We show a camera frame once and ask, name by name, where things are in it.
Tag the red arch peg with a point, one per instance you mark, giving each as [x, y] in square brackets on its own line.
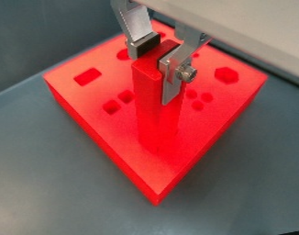
[156, 119]

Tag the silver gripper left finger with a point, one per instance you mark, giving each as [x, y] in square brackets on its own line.
[135, 23]

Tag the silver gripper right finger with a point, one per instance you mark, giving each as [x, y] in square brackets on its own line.
[175, 64]

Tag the red shape sorter block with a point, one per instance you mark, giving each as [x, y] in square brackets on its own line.
[94, 89]

